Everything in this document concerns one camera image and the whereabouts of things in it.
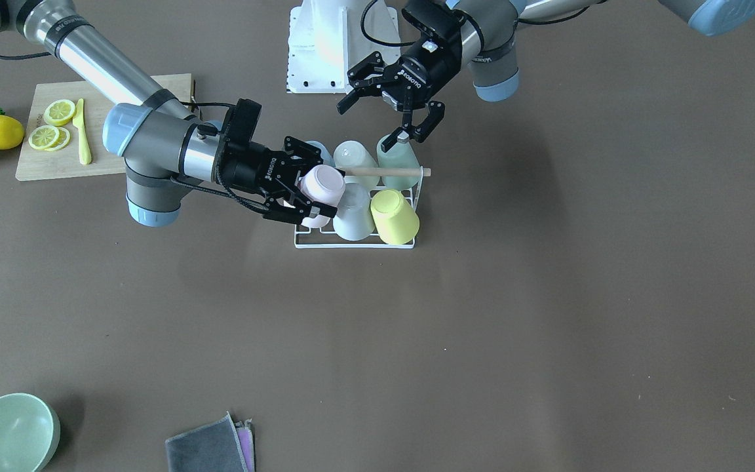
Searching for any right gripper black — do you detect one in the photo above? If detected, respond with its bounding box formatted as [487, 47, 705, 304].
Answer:
[218, 136, 338, 224]

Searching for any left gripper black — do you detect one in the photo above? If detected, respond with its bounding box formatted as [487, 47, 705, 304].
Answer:
[336, 39, 463, 153]

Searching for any pink cup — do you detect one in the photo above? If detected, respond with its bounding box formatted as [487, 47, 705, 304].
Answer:
[299, 165, 345, 207]

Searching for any green cup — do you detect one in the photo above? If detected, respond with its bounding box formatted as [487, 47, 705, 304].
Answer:
[376, 132, 420, 191]

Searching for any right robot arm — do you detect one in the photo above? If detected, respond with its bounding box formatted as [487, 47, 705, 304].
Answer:
[0, 1, 343, 227]

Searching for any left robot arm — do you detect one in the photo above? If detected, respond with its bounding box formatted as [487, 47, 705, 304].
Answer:
[410, 1, 755, 173]

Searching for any blue cup on rack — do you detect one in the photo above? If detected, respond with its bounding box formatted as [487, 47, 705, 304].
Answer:
[306, 140, 336, 167]

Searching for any white cup on rack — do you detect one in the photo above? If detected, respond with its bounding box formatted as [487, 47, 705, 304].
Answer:
[333, 140, 380, 191]

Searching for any grey cup on rack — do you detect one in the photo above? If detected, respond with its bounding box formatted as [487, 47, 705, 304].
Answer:
[333, 183, 376, 241]

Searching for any yellow cup on rack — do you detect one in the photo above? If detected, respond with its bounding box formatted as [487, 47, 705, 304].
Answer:
[370, 189, 420, 245]

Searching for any yellow plastic knife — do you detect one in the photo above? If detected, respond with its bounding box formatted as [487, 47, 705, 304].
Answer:
[72, 98, 92, 165]

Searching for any wooden cutting board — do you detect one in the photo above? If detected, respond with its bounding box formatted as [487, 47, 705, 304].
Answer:
[15, 73, 203, 182]

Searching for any lemon slice hidden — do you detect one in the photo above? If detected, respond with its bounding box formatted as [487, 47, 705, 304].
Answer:
[45, 127, 71, 151]

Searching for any lemon slice top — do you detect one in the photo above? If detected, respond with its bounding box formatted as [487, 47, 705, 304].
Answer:
[43, 99, 76, 127]

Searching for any lemon slice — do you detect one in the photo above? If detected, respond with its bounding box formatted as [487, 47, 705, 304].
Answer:
[43, 99, 76, 127]
[27, 125, 61, 151]

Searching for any purple cloth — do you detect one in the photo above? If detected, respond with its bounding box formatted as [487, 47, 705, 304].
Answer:
[234, 420, 256, 472]

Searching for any lemon slice lower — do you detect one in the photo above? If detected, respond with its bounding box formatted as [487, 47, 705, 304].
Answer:
[27, 125, 61, 151]

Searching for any grey cloth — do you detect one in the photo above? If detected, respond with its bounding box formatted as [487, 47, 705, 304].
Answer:
[165, 414, 245, 471]

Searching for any green bowl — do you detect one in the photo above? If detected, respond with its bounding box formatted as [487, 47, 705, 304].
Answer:
[0, 393, 61, 471]

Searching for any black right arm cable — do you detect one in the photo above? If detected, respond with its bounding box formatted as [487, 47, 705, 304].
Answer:
[171, 102, 270, 214]

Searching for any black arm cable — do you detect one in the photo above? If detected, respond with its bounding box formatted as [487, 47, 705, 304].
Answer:
[171, 102, 270, 214]
[360, 0, 417, 48]

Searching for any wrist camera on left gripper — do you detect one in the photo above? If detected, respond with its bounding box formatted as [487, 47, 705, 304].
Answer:
[402, 1, 461, 45]

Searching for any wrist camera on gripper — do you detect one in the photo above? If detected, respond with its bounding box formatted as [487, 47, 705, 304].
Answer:
[402, 1, 461, 45]
[223, 98, 263, 146]

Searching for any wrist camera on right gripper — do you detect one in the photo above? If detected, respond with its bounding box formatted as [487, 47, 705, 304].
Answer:
[223, 98, 263, 146]

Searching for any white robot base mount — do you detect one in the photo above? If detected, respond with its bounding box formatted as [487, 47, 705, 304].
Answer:
[286, 1, 401, 94]

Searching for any white wire cup rack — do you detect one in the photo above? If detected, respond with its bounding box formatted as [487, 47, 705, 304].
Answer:
[294, 159, 431, 248]

